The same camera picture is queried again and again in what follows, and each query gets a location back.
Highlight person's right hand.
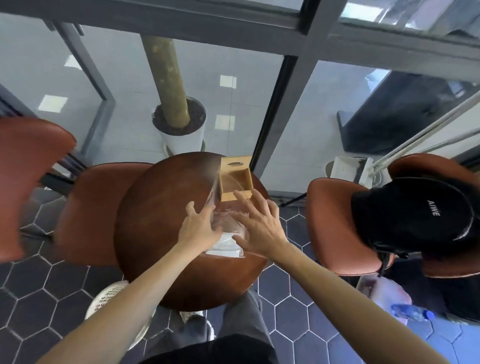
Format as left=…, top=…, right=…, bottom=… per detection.
left=232, top=189, right=290, bottom=260

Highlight person's left hand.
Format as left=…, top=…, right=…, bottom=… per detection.
left=178, top=201, right=224, bottom=254

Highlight clear plastic bag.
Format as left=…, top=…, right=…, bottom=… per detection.
left=203, top=165, right=251, bottom=259

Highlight person's left forearm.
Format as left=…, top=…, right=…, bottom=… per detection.
left=37, top=242, right=196, bottom=364

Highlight person's right forearm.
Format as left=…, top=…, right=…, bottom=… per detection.
left=268, top=242, right=449, bottom=364

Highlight white packet in bag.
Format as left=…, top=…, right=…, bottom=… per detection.
left=206, top=232, right=244, bottom=259

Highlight open wooden box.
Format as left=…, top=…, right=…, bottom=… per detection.
left=218, top=155, right=253, bottom=203

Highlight brown leather chair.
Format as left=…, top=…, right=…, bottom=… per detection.
left=0, top=116, right=155, bottom=268
left=306, top=153, right=480, bottom=279

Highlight white plant pot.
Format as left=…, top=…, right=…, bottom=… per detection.
left=151, top=97, right=208, bottom=157

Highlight person's grey trousers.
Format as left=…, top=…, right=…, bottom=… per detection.
left=179, top=289, right=279, bottom=364

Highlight person's white shoe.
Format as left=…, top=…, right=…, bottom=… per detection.
left=179, top=310, right=217, bottom=340

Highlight person's black shirt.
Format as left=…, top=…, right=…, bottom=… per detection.
left=138, top=333, right=279, bottom=364

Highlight white plastic basket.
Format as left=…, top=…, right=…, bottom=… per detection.
left=85, top=280, right=157, bottom=352

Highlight white plastic bag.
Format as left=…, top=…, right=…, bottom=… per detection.
left=355, top=275, right=414, bottom=320

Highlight green tree trunk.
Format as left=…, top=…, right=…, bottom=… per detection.
left=140, top=35, right=190, bottom=133

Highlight black backpack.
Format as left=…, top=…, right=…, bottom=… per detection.
left=350, top=176, right=480, bottom=260

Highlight blue plastic water bottle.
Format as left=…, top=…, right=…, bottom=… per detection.
left=390, top=303, right=436, bottom=323

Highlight white metal stand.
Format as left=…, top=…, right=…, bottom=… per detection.
left=359, top=89, right=480, bottom=188

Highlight black box behind glass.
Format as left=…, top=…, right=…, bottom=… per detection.
left=336, top=69, right=480, bottom=155

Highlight dark grey window frame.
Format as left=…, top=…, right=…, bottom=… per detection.
left=0, top=0, right=480, bottom=180

